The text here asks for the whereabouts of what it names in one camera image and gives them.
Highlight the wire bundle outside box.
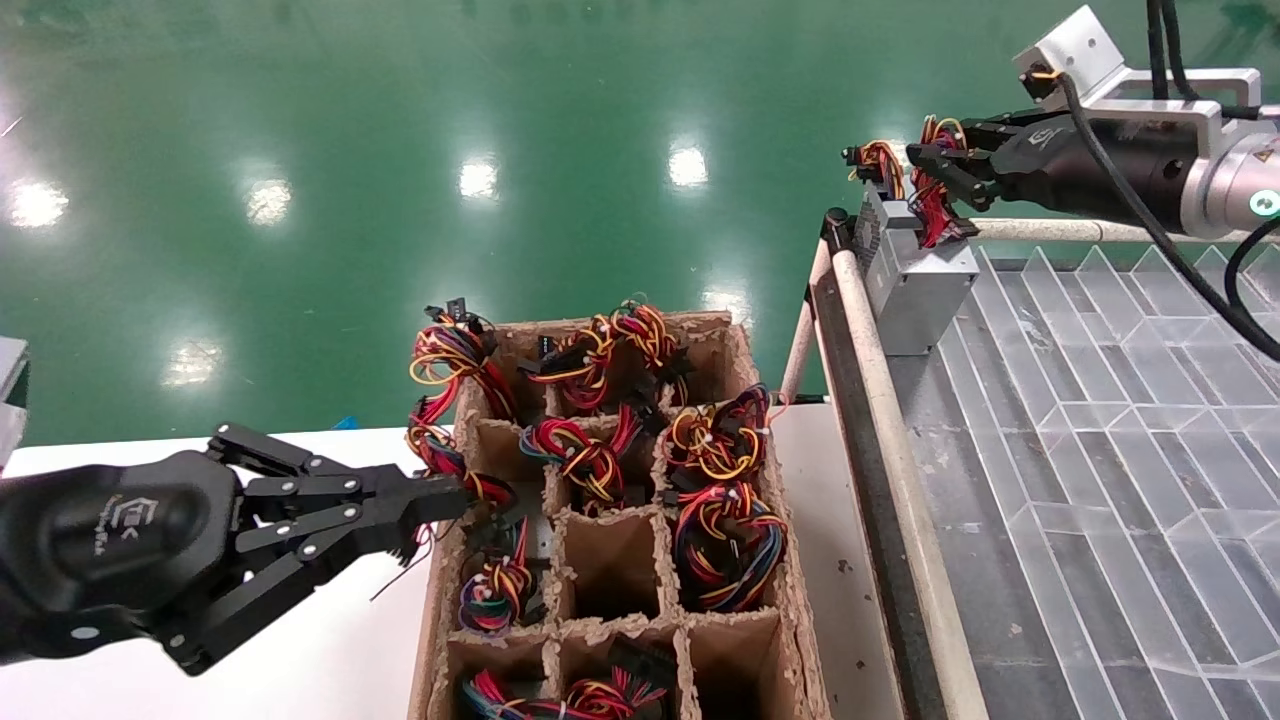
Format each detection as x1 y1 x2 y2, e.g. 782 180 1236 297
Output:
372 395 519 601

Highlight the long beige rack pipe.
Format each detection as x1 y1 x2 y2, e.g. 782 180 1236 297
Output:
832 248 991 720

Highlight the power supply with coloured wires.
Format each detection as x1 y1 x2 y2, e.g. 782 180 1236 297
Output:
462 668 561 720
518 318 613 413
458 515 546 633
565 640 676 720
518 405 641 501
842 136 926 291
410 298 521 421
610 298 696 406
660 385 773 486

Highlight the black looped wrist cable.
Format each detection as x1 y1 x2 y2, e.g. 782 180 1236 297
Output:
1145 0 1263 121

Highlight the wire bundle cell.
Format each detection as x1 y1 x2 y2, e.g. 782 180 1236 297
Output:
672 482 789 613
875 113 983 358

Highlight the black camera cable yellow plug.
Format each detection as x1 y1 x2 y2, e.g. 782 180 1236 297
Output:
1033 66 1280 363

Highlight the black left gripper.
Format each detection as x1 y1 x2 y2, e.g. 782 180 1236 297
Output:
0 422 471 676

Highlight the brown pulp divider box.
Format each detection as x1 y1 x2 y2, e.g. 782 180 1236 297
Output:
410 312 831 720

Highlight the slanted beige rack pipe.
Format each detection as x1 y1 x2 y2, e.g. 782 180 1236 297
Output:
778 238 833 406

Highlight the black rack rail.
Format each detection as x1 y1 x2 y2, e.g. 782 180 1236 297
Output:
812 270 949 720

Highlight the beige rack crossbar pipe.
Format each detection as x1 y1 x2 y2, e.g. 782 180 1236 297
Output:
965 218 1280 246

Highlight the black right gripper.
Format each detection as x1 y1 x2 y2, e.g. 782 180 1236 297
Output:
905 108 1196 216

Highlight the silver camera bracket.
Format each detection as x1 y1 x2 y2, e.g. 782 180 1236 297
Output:
1085 66 1263 136

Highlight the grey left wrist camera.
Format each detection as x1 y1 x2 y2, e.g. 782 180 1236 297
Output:
0 337 31 471

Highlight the clear plastic divider tray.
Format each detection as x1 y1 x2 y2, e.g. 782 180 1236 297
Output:
935 243 1280 720

